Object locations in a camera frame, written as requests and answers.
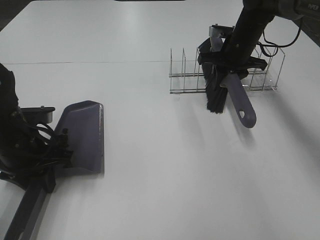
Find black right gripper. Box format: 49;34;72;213
197;9;273;75

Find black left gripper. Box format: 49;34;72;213
0;64;74;193

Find purple hand brush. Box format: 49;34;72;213
197;36;258;129

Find purple dustpan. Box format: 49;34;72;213
4;100;104;240

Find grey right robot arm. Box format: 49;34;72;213
198;0;320;72

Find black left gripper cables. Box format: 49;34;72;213
27;121;73;173

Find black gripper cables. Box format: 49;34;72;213
27;121;73;173
256;17;303;57

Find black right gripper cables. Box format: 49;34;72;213
256;17;303;57

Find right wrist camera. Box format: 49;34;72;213
208;24;235;39

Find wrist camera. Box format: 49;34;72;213
208;24;235;39
20;106;56;125

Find chrome wire rack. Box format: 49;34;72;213
168;47;286;94

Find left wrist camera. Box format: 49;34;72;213
20;106;56;125

